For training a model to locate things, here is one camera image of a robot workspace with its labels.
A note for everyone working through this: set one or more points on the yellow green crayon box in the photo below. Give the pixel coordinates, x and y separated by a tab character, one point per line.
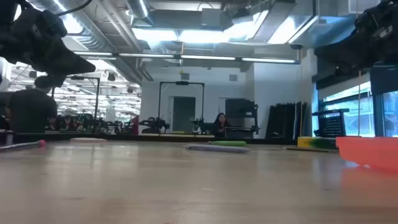
315	143

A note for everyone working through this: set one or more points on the black gantry frame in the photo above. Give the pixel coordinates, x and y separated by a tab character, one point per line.
97	99
182	83

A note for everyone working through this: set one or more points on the purple pen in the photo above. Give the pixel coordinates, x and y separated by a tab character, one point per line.
217	148

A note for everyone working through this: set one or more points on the person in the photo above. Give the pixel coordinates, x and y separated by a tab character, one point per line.
221	124
31	109

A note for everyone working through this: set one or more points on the green marker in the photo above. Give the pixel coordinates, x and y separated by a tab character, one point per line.
228	143

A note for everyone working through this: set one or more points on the ceiling light strip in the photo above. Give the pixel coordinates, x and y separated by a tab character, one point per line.
208	58

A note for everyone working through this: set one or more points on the black equipment cabinet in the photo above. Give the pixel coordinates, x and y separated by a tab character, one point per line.
239	109

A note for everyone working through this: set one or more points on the orange perforated plastic lid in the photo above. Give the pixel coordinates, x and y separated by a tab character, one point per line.
370	152

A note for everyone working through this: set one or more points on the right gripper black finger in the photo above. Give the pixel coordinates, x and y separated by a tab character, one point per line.
348	53

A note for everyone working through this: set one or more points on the pencil with pink eraser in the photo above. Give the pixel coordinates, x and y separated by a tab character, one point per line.
21	145

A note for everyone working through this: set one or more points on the black panel stack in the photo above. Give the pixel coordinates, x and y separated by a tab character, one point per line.
284	121

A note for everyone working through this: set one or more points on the black perforated cart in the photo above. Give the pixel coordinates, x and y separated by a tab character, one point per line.
332	126

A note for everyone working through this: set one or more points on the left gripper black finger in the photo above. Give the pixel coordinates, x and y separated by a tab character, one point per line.
71	63

